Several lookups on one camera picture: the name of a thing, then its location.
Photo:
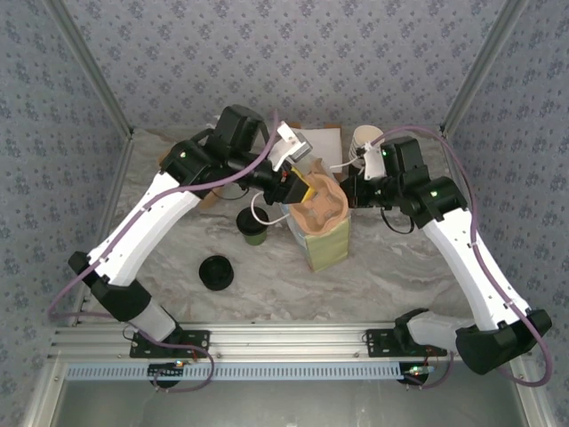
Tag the brown pulp cup carrier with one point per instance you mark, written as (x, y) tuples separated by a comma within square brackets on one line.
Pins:
[(322, 213)]

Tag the yellow green paper bag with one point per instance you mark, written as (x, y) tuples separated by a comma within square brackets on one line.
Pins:
[(326, 251)]

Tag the green paper coffee cup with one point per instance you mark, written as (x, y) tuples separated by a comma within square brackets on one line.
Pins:
[(255, 239)]

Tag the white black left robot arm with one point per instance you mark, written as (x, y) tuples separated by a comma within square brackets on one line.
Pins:
[(142, 222)]

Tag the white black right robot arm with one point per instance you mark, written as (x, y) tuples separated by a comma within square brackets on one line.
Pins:
[(467, 262)]

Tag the stack of white paper cups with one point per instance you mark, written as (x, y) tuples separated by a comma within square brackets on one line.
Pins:
[(364, 135)]

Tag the stack of black cup lids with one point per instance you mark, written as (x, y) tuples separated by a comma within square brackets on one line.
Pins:
[(216, 273)]

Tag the black controller board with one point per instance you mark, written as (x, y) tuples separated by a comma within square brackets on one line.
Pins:
[(415, 380), (169, 381)]

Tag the aluminium frame post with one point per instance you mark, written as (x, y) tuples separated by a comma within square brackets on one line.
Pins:
[(96, 73), (479, 66)]

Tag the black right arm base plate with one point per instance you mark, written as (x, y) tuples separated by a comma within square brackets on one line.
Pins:
[(380, 342)]

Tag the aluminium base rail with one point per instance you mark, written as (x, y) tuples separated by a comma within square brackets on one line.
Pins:
[(284, 340)]

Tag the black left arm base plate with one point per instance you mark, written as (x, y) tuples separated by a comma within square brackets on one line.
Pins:
[(195, 342)]

